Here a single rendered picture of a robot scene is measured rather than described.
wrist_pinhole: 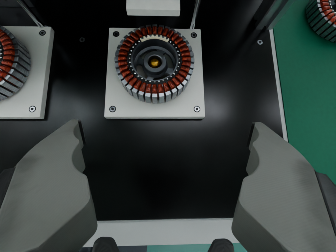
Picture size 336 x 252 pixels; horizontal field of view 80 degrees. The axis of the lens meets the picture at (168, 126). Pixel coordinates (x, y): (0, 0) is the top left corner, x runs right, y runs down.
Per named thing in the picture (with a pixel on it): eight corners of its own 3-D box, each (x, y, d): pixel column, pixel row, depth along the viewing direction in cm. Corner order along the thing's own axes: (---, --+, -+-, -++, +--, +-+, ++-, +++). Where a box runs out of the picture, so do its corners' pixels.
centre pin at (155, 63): (161, 76, 31) (161, 67, 29) (149, 76, 31) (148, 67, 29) (161, 64, 32) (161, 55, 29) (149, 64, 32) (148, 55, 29)
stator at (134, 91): (192, 104, 31) (196, 96, 27) (117, 104, 30) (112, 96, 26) (190, 39, 33) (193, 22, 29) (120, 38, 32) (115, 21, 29)
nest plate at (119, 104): (203, 118, 31) (205, 116, 30) (106, 119, 31) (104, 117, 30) (199, 33, 35) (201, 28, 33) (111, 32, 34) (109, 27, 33)
